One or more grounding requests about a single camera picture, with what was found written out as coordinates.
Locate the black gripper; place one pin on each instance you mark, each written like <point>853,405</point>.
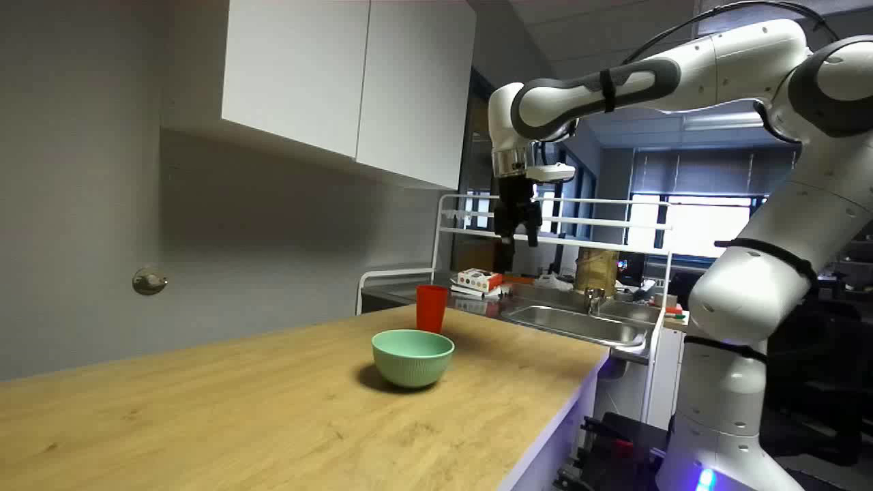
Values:
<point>518,203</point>

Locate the orange plastic cup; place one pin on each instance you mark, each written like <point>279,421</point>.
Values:
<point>433,305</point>

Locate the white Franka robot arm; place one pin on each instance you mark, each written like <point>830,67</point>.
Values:
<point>755,300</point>

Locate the light-green bowl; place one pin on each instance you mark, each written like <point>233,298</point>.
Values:
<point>414,357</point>

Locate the red and white box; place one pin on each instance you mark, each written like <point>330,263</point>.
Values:
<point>481,278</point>

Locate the stainless steel sink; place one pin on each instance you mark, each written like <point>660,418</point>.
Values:
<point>575,322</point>

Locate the black cart under counter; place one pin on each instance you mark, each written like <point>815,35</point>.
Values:
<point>619,450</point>

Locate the white wrist camera block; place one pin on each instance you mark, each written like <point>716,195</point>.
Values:
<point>552,170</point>

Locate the white wall cabinet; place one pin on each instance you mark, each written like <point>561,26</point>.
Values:
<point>351,82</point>

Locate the round grey wall fitting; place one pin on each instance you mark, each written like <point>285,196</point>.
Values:
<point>150,278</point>

